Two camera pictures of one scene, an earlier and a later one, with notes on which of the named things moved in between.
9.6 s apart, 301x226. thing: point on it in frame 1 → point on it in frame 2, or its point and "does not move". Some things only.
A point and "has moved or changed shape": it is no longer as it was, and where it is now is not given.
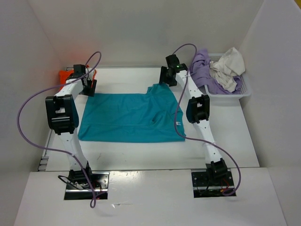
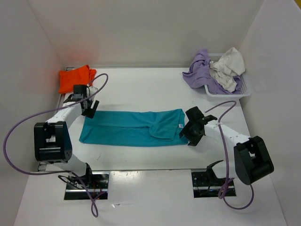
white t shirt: x=231 y=64 does not move
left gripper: x=88 y=89 → x=90 y=108
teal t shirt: x=154 y=117 has moved or changed shape
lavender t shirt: x=202 y=75 does not move
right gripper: x=167 y=78 → x=188 y=129
